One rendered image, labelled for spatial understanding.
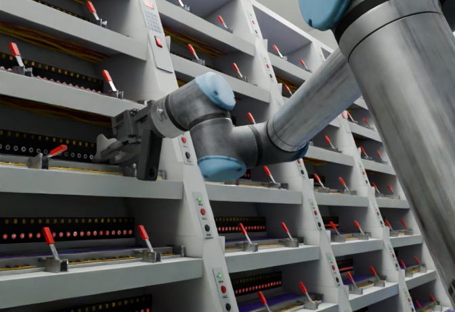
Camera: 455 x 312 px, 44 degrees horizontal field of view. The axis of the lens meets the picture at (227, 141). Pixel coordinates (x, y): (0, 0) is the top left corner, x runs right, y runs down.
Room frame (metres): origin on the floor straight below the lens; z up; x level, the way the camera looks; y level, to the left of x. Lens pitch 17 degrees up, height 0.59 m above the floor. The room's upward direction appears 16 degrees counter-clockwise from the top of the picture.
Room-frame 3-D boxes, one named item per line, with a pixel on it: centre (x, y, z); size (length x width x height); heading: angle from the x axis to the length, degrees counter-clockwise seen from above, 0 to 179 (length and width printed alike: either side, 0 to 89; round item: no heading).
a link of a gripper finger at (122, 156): (1.27, 0.25, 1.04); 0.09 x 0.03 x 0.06; 52
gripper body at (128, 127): (1.20, 0.18, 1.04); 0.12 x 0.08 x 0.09; 60
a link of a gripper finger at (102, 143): (1.23, 0.28, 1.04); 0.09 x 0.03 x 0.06; 68
